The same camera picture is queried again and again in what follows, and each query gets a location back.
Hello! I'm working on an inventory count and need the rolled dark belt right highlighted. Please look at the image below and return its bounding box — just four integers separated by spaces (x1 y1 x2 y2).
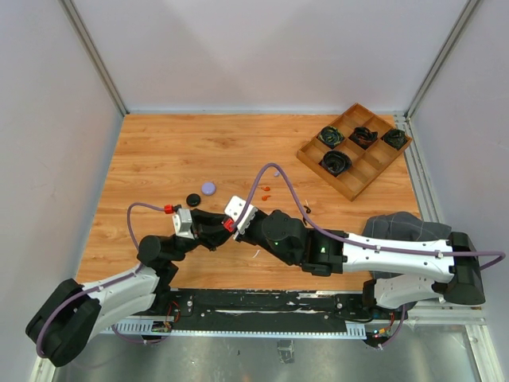
383 129 407 150

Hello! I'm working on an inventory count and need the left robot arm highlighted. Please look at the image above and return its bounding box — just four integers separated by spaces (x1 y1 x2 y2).
25 209 235 367

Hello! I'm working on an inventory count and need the purple earbud case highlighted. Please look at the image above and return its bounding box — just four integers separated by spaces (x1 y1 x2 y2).
201 181 216 196

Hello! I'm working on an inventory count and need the rolled dark belt top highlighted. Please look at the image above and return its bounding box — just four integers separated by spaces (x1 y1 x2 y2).
350 127 378 150

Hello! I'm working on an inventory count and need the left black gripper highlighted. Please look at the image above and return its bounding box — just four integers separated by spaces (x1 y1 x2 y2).
167 208 232 262

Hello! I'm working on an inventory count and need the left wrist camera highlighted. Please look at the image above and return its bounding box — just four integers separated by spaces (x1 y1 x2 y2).
172 208 195 240

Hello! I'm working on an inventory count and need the grey checked cloth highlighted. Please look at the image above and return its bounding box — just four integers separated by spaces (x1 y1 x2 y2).
362 211 454 279

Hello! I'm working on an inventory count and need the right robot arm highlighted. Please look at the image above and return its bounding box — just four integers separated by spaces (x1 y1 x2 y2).
225 208 485 318

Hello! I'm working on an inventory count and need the rolled dark belt lower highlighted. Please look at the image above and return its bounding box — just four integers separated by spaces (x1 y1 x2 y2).
320 150 352 177

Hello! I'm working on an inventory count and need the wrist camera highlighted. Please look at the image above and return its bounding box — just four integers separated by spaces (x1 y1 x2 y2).
224 196 258 239
172 208 195 240

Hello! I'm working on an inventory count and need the wooden divided tray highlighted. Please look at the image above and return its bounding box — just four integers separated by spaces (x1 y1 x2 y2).
297 103 412 201

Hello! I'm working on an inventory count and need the rolled dark belt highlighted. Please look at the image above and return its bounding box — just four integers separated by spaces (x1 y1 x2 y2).
320 150 352 177
383 129 407 150
350 127 378 150

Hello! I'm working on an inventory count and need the black earbud case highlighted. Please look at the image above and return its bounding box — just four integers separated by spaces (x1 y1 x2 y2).
186 193 201 207

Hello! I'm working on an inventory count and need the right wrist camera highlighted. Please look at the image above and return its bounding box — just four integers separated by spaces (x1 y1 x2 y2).
224 196 258 239

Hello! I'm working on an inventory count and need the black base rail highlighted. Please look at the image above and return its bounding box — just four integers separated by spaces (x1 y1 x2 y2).
122 288 393 335

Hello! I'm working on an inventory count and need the rolled green patterned belt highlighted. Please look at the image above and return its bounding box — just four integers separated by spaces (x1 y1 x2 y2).
318 126 344 149

